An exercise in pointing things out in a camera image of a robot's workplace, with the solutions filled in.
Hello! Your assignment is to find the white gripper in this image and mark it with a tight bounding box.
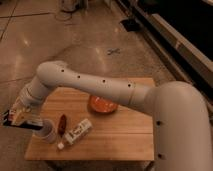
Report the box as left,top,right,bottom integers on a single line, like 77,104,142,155
9,103,41,126

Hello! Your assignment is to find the black and white eraser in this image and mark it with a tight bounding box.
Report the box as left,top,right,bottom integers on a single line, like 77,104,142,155
2,110,43,130

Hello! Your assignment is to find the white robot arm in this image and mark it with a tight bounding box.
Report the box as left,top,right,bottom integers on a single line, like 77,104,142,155
9,61,213,171

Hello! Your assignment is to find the white ceramic cup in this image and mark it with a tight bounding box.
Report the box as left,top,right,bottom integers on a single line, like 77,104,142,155
34,119,57,143

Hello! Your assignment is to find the white tube with cap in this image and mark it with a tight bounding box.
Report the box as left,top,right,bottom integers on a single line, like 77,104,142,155
57,119,92,150

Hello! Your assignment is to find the orange bowl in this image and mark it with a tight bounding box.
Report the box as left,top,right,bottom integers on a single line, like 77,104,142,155
88,95,118,114

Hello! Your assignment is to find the wooden table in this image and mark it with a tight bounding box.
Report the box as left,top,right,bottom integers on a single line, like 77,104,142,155
24,77,157,171

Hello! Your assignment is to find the black floor object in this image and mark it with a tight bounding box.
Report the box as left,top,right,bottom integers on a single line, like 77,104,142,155
120,19,140,32

